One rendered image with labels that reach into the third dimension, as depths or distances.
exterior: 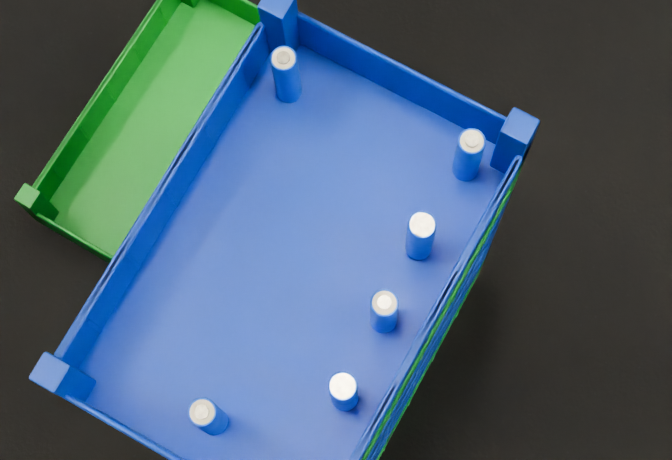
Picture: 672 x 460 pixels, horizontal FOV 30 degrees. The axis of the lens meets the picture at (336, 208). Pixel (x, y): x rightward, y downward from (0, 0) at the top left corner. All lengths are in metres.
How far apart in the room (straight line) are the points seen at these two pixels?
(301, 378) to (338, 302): 0.06
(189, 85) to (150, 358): 0.53
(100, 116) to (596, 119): 0.52
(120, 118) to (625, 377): 0.58
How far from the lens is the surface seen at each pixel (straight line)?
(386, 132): 0.88
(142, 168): 1.32
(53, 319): 1.30
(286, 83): 0.86
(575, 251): 1.29
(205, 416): 0.78
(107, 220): 1.31
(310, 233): 0.86
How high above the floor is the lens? 1.24
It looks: 75 degrees down
